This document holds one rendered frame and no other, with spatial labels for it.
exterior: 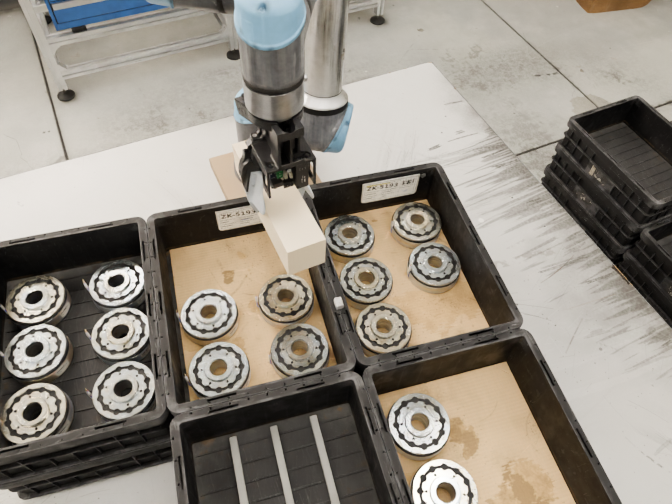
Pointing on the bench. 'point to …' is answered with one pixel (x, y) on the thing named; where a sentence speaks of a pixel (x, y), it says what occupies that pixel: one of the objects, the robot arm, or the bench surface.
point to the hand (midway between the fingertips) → (276, 196)
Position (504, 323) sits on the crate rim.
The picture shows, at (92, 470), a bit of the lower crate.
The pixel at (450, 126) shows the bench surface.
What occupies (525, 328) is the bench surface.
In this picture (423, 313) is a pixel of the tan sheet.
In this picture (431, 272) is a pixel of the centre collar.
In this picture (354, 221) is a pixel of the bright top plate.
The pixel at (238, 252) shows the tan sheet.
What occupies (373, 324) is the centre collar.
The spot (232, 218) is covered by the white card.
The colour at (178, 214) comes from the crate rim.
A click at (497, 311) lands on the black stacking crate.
